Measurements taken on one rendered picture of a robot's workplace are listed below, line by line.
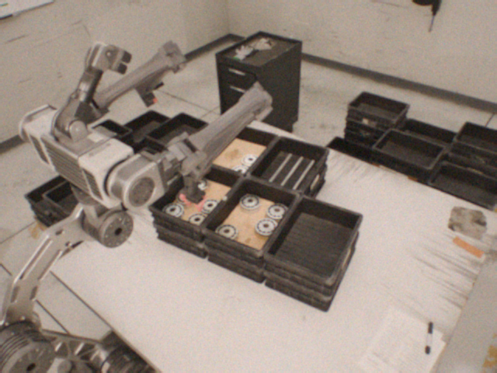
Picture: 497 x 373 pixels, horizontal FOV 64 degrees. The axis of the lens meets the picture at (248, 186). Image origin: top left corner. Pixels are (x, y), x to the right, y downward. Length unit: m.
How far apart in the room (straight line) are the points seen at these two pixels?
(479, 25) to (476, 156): 1.79
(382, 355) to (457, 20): 3.54
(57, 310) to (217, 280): 1.33
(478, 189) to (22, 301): 2.66
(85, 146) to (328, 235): 1.10
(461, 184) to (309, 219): 1.42
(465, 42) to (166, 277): 3.70
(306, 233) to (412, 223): 0.60
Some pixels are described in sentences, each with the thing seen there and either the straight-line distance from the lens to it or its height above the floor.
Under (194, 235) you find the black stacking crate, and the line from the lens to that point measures 1.82.
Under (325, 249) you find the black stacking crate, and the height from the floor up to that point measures 0.83.
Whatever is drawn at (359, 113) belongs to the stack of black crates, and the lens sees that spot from 3.24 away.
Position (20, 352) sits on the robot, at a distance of 1.57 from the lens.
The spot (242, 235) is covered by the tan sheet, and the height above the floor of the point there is 0.83.
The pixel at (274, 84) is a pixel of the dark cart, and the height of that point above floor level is 0.67.
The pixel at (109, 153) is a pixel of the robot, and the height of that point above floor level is 1.53.
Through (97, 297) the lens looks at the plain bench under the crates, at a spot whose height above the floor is 0.70.
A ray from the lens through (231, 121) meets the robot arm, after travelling 1.33.
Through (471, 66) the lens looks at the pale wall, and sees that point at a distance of 4.68.
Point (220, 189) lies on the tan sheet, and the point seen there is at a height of 0.83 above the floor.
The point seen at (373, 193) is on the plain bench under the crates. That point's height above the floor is 0.70.
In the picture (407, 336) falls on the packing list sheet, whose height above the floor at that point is 0.70.
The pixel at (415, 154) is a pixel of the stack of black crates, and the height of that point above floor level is 0.49.
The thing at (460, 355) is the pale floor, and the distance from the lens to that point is 2.65.
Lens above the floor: 2.18
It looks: 41 degrees down
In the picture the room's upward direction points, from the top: 3 degrees counter-clockwise
